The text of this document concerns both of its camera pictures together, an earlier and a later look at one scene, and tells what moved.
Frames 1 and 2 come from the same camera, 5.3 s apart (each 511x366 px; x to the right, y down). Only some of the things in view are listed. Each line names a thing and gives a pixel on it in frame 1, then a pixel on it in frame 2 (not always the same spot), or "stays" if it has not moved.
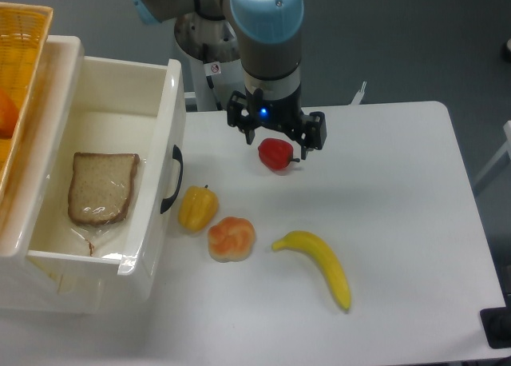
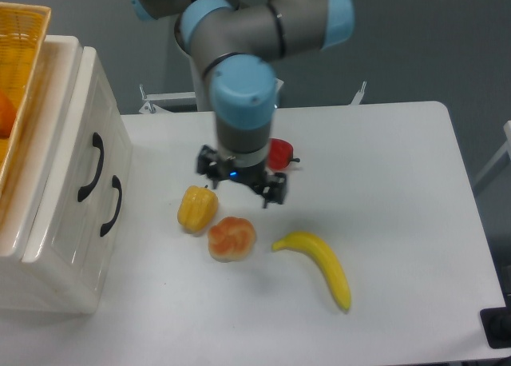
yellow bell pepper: (197, 208) stays
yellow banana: (308, 243) stays
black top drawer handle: (176, 154) → (98, 142)
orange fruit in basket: (9, 113) stays
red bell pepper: (275, 153) stays
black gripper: (254, 109) → (252, 177)
